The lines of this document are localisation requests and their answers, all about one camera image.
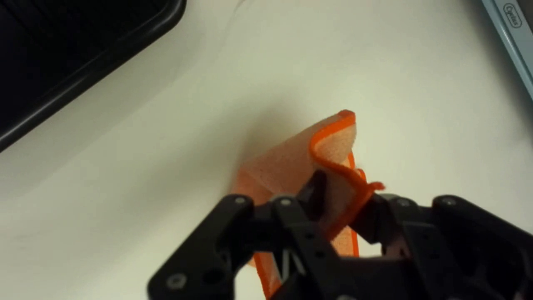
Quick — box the black grill pan tray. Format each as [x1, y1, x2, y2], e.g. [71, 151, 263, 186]
[0, 0, 186, 149]

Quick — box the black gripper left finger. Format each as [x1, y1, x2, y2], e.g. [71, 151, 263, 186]
[146, 188, 339, 300]

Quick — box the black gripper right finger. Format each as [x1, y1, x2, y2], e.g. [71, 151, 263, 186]
[333, 193, 533, 300]

